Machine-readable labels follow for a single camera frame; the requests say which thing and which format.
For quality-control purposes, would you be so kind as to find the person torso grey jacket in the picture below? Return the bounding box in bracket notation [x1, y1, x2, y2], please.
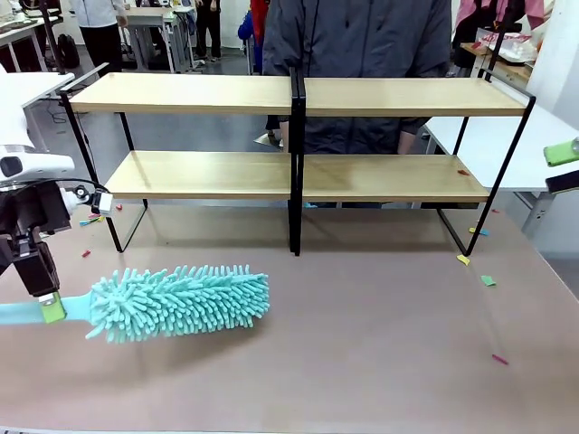
[261, 0, 453, 156]

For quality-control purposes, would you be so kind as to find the black tall pole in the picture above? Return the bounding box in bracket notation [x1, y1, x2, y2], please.
[482, 0, 521, 83]

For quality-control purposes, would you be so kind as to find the black backpack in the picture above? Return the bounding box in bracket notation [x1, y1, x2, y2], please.
[55, 33, 81, 70]

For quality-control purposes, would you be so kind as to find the grey background desk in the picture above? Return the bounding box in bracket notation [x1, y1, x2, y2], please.
[121, 5, 195, 74]

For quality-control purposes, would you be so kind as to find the bystander in black trousers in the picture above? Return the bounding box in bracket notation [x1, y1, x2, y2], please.
[74, 0, 128, 76]

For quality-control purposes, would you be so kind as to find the blue and red clothed figure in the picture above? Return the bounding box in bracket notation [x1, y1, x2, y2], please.
[237, 0, 271, 76]

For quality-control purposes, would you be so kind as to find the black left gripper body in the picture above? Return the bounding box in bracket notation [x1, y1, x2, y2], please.
[0, 179, 72, 255]

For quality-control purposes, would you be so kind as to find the red white plastic bag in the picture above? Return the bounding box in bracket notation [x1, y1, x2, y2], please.
[477, 27, 540, 61]

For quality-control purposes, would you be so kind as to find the person left forearm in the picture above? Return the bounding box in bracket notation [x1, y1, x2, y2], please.
[397, 130, 417, 156]

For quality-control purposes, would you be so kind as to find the bystander in dark clothes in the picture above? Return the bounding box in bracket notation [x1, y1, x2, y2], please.
[194, 0, 223, 62]

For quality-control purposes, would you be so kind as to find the white side table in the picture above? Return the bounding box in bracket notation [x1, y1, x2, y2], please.
[0, 71, 76, 150]

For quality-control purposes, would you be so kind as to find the teal microfiber duster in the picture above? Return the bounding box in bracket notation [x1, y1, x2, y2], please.
[0, 265, 271, 345]

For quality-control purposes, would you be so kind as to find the wooden two-tier shelf rack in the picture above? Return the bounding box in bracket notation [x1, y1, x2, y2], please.
[291, 67, 537, 259]
[59, 62, 301, 257]

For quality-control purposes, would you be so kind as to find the pink hanging garment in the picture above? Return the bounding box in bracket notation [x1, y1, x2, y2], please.
[455, 0, 549, 33]

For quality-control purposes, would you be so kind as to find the large white table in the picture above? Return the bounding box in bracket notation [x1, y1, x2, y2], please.
[422, 104, 579, 254]

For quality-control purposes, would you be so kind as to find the black clamped pole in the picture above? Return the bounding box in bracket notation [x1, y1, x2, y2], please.
[39, 0, 70, 76]

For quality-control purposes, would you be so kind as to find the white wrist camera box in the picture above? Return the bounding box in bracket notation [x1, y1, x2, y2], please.
[91, 191, 114, 216]

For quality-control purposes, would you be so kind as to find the wooden background table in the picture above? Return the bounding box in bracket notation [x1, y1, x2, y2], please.
[460, 41, 537, 85]

